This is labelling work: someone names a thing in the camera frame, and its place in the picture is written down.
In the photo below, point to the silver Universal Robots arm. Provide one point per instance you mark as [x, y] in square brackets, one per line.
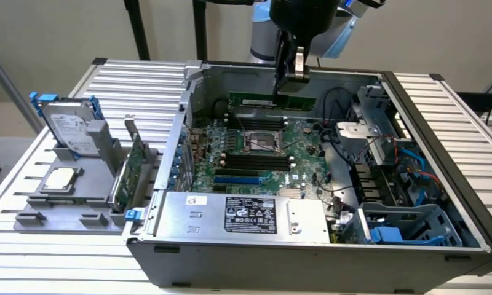
[264, 37]

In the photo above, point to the grey disk bay cage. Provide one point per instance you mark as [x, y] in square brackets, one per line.
[414, 221]

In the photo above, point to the metal drive cage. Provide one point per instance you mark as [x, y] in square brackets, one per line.
[374, 104]

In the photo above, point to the silver power supply unit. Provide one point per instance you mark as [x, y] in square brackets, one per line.
[238, 215]

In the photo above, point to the green motherboard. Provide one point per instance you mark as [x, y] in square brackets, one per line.
[280, 178]

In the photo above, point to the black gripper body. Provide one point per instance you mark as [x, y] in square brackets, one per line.
[304, 15]

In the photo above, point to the silver CPU chip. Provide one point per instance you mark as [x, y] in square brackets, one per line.
[62, 179]

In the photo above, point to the black device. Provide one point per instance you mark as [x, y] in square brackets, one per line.
[476, 102]

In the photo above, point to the black RAM slot bank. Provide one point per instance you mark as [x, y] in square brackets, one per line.
[257, 160]
[254, 123]

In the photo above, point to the green graphics card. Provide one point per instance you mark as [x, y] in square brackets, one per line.
[129, 172]

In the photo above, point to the CPU socket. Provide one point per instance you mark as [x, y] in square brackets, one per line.
[262, 140]

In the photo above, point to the blue disk bay latch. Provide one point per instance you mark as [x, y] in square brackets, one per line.
[388, 235]

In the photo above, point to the black stand post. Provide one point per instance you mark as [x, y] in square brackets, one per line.
[139, 27]
[201, 27]

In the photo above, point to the blue expansion slot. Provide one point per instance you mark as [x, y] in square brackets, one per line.
[235, 180]

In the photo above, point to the green RAM stick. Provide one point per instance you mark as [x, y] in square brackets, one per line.
[254, 101]

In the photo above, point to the grey parts rack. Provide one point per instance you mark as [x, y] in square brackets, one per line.
[66, 215]

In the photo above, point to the grey metal bracket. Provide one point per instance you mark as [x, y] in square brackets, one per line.
[360, 129]

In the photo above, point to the hard disk in blue bracket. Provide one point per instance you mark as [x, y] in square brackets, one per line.
[67, 123]

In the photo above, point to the open black PC case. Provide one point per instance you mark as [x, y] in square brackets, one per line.
[312, 264]

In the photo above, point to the aluminium frame bar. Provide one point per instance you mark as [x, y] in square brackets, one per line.
[6, 83]

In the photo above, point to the blue case latch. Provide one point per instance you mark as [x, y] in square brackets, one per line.
[134, 214]

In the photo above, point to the black expansion slot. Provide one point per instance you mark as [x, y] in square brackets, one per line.
[237, 172]

